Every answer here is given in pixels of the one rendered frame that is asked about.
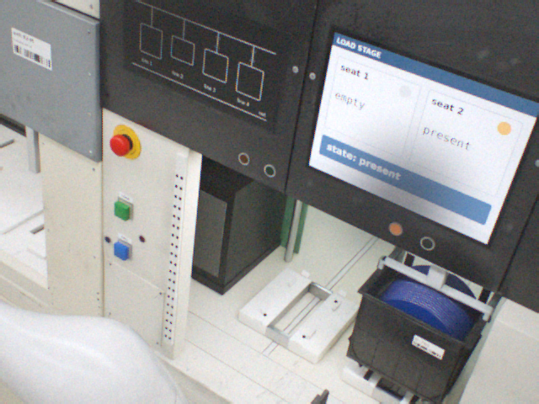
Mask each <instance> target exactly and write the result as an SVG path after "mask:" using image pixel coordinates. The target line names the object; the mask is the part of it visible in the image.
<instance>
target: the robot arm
mask: <svg viewBox="0 0 539 404"><path fill-rule="evenodd" d="M0 382H1V383H3V384H4V385H5V386H6V387H7V388H9V390H11V391H12V392H13V393H14V394H15V395H16V396H17V397H18V399H20V400H21V401H22V402H23V403H25V404H189V402H188V400H187V399H186V397H185V396H184V394H183V392H182V391H181V390H180V388H179V386H178V385H177V383H176V382H175V380H174V379H173V377H172V376H171V374H169V372H168V370H167V369H166V368H165V366H164V365H163V363H162V361H161V360H160V359H159V357H158V356H157V355H156V354H155V352H154V351H153V350H152V348H151V345H150V344H149V343H148V342H147V340H145V339H144V338H143V337H142V336H141V335H140V334H139V333H138V332H137V331H135V330H134V329H133V328H131V327H129V326H128V325H126V324H125V323H123V322H118V321H116V320H113V319H109V318H105V317H100V316H65V315H51V314H44V313H39V312H34V311H27V310H25V309H21V308H18V307H15V306H11V305H9V304H6V303H4V302H2V301H0ZM328 395H329V390H328V389H327V388H326V389H325V390H324V391H323V393H322V394H321V395H320V394H319V393H318V394H317V396H316V397H315V398H314V400H312V401H311V402H310V404H327V401H328Z"/></svg>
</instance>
